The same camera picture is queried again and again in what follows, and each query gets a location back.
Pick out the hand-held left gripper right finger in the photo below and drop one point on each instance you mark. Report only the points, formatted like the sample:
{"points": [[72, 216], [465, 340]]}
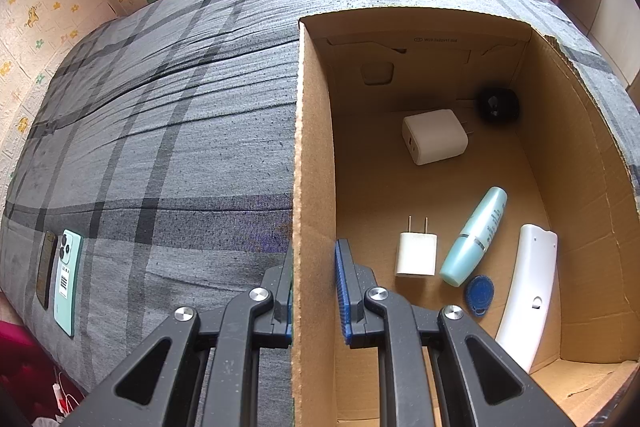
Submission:
{"points": [[341, 292]]}

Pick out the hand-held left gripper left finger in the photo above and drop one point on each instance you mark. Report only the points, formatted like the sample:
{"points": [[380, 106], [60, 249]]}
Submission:
{"points": [[277, 302]]}

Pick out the small white plug charger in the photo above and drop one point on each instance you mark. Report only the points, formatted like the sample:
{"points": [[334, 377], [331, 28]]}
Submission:
{"points": [[416, 254]]}

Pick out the cardboard box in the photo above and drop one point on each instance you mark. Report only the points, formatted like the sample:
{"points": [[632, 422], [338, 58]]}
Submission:
{"points": [[375, 187]]}

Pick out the blue key fob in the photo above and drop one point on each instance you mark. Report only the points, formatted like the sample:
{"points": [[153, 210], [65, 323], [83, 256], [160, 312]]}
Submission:
{"points": [[480, 294]]}

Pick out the teal cosmetic tube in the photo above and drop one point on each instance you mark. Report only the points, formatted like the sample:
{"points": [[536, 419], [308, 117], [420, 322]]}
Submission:
{"points": [[472, 239]]}

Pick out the large white charger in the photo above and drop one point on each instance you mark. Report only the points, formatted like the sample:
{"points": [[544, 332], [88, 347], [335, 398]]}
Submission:
{"points": [[435, 137]]}

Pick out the white remote control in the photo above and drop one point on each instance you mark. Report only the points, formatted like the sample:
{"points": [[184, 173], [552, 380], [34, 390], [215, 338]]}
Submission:
{"points": [[530, 287]]}

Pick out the black cylindrical object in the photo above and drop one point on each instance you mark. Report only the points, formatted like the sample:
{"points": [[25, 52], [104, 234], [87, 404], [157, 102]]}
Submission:
{"points": [[497, 104]]}

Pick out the mint green smartphone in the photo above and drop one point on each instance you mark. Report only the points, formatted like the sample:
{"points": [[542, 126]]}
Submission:
{"points": [[66, 287]]}

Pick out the black smartphone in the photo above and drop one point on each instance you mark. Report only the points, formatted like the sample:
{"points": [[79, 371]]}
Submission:
{"points": [[46, 269]]}

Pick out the red cloth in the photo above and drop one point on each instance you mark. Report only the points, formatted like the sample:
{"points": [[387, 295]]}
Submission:
{"points": [[25, 357]]}

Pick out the cream wardrobe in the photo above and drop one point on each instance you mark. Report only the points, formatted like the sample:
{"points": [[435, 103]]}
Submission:
{"points": [[610, 7]]}

